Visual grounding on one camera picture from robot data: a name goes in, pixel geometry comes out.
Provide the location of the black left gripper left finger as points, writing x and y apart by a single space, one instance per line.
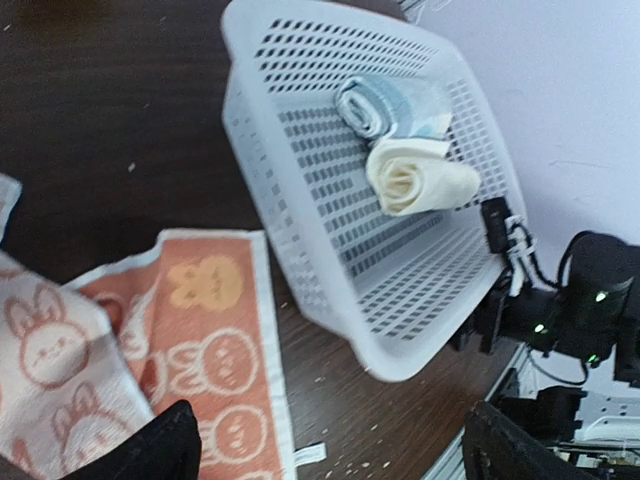
169 447

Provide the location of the white towel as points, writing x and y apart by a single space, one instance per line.
411 176

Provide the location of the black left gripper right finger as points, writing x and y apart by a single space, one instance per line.
496 448

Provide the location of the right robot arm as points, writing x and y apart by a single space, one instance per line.
590 312

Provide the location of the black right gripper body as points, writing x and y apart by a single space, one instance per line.
528 318

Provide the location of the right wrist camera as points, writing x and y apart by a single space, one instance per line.
494 213

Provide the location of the rolled grey blue towel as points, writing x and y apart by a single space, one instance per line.
378 106

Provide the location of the white plastic basket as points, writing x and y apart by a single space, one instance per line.
395 288

